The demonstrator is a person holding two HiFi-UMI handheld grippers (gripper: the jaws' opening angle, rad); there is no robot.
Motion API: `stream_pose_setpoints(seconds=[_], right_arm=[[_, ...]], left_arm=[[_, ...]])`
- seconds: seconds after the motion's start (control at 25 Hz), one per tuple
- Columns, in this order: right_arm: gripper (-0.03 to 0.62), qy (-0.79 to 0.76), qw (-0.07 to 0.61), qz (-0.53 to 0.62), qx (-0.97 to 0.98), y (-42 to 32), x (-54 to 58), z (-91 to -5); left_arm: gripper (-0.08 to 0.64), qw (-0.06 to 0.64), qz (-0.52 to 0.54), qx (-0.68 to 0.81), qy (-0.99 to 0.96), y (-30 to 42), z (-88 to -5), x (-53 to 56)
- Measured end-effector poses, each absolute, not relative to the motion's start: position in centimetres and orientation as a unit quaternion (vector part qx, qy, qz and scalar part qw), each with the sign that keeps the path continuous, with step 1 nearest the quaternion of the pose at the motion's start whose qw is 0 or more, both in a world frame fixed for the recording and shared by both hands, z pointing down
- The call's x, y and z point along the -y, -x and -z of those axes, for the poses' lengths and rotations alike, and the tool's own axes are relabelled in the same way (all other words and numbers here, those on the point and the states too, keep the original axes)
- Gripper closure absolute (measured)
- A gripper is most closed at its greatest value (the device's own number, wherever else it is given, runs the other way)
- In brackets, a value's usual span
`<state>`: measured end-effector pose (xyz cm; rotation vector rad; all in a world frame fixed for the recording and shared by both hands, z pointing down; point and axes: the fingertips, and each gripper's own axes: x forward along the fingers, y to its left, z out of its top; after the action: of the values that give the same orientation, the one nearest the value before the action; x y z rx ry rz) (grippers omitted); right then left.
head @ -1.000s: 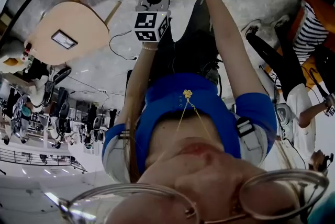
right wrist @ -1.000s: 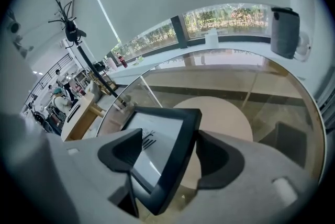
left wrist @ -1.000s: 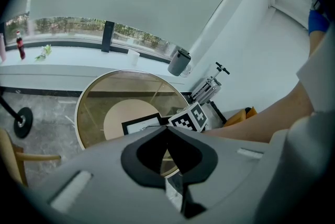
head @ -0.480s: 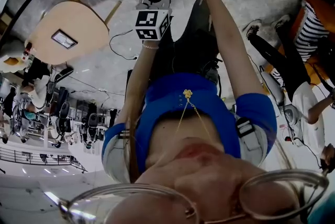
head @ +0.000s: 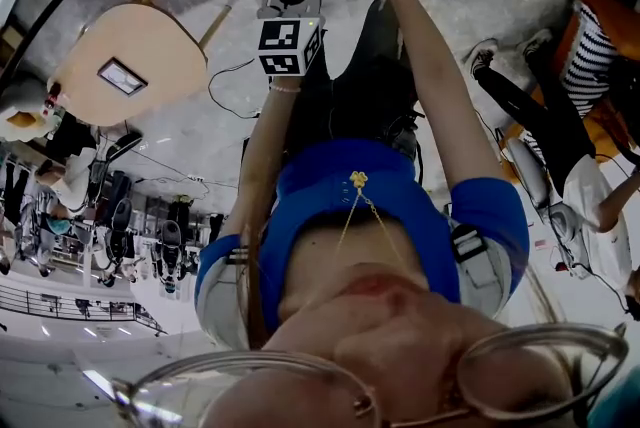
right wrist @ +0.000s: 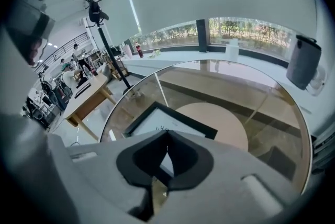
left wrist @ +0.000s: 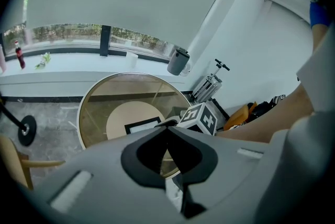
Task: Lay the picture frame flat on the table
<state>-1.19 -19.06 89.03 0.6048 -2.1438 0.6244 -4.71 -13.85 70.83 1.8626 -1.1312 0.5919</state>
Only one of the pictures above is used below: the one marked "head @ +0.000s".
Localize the grey backpack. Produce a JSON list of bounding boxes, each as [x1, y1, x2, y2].
[[504, 135, 591, 267]]

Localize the cola bottle red label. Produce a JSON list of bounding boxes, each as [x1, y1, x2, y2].
[[43, 82, 64, 111]]

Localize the person's right forearm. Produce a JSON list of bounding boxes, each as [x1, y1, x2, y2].
[[382, 0, 501, 187]]

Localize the person's trousers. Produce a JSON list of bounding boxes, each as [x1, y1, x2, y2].
[[287, 0, 431, 162]]

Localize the round clear glasses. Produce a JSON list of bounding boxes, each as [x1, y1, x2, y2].
[[112, 323, 629, 428]]

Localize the black railing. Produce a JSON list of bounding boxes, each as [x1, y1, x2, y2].
[[0, 285, 166, 335]]

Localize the black white striped cushion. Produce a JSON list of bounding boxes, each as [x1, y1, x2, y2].
[[559, 0, 619, 117]]

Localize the black floor cable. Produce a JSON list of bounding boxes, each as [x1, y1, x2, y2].
[[207, 58, 261, 120]]

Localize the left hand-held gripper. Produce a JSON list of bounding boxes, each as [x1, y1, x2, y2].
[[257, 0, 327, 78]]

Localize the black round stool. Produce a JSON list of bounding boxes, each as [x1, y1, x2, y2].
[[104, 130, 145, 163]]

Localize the person's blue top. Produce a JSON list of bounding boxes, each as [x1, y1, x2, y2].
[[194, 138, 531, 332]]

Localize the grey harness strap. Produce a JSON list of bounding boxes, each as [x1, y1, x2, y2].
[[197, 235, 251, 352], [449, 223, 514, 317]]

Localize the person's face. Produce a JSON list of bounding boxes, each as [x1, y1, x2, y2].
[[199, 260, 601, 428]]

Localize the light wooden oblong table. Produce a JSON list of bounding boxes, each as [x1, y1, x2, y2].
[[49, 0, 234, 127]]

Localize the orange sofa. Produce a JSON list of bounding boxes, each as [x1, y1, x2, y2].
[[499, 0, 640, 182]]

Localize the white plush seat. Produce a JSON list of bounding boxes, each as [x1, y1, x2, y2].
[[0, 103, 56, 142]]

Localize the black bag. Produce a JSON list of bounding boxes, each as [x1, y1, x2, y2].
[[607, 55, 640, 152]]

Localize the gold necklace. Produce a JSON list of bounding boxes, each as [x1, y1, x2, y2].
[[334, 170, 411, 267]]

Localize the person's left forearm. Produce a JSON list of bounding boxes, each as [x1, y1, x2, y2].
[[247, 88, 304, 202]]

